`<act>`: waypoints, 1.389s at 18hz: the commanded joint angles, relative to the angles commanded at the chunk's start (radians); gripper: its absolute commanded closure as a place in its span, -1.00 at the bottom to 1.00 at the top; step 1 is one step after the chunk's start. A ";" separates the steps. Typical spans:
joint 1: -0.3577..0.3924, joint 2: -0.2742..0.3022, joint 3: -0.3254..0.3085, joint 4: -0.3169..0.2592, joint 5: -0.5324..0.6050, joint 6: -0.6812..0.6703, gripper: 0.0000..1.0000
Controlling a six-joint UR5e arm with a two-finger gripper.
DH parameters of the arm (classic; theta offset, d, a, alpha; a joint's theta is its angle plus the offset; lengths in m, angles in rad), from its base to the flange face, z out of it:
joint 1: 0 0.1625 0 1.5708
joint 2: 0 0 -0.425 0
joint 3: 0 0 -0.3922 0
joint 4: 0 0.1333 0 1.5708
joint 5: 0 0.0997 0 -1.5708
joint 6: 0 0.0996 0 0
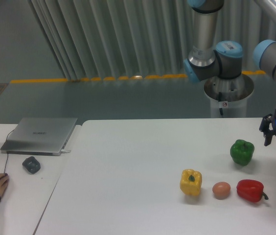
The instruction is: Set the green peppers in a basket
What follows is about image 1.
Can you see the brown egg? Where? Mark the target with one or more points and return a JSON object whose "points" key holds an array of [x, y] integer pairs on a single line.
{"points": [[221, 190]]}

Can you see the yellow bell pepper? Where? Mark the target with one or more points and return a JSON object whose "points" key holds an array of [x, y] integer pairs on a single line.
{"points": [[191, 182]]}

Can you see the green bell pepper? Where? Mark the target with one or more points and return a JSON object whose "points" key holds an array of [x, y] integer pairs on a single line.
{"points": [[241, 152]]}

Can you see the silver closed laptop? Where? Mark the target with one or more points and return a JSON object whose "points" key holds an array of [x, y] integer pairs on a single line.
{"points": [[40, 136]]}

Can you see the red bell pepper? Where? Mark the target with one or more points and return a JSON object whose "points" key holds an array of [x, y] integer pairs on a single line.
{"points": [[251, 190]]}

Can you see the dark grey small device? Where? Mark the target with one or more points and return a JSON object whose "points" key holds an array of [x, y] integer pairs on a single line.
{"points": [[31, 164]]}

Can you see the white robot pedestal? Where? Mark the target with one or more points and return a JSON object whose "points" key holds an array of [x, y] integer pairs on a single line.
{"points": [[228, 98]]}

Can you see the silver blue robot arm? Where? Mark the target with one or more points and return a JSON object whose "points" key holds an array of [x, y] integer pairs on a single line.
{"points": [[220, 66]]}

